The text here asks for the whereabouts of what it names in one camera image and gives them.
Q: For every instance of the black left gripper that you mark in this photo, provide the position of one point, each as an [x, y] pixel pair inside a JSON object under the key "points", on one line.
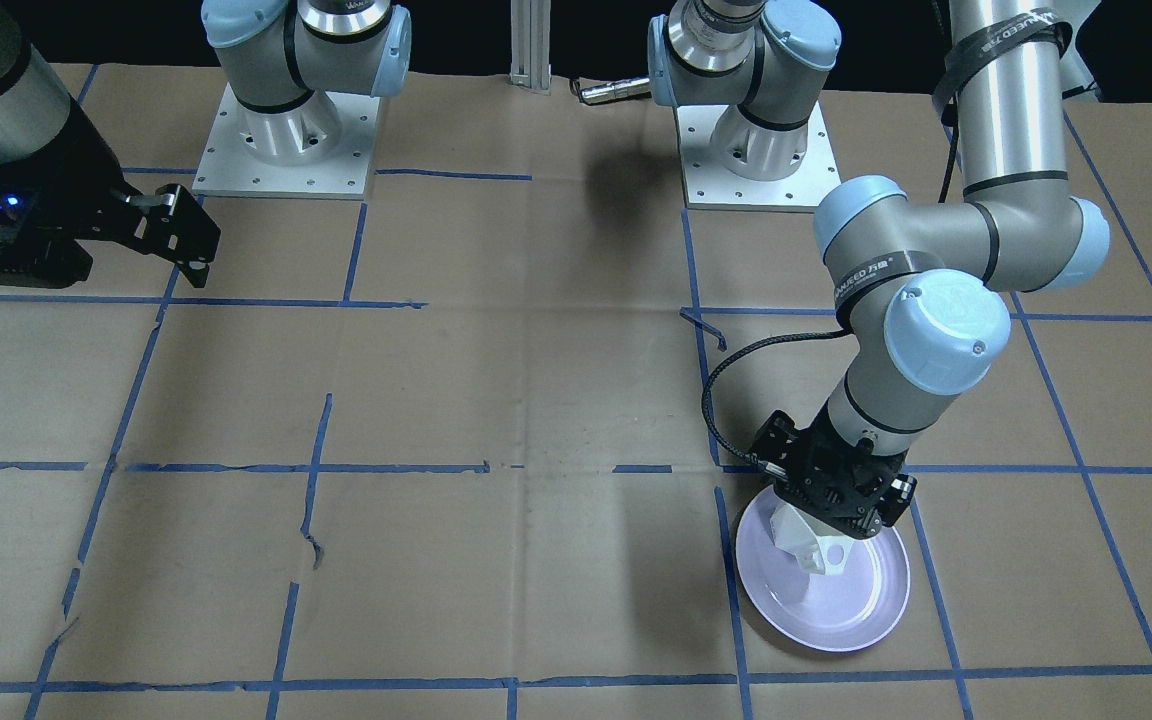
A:
{"points": [[772, 447]]}

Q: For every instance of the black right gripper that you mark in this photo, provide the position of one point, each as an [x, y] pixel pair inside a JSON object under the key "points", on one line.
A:
{"points": [[88, 170]]}

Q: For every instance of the white faceted cup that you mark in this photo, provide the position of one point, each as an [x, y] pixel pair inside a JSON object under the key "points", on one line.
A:
{"points": [[816, 547]]}

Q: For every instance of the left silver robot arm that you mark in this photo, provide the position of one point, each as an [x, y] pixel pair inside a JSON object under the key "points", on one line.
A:
{"points": [[920, 286]]}

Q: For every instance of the lilac round plate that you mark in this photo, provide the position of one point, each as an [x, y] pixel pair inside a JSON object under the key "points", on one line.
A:
{"points": [[847, 613]]}

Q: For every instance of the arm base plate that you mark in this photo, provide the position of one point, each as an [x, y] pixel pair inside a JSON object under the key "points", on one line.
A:
{"points": [[321, 150], [730, 164]]}

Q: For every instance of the aluminium frame post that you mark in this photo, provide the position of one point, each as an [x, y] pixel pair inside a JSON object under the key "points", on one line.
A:
{"points": [[529, 32]]}

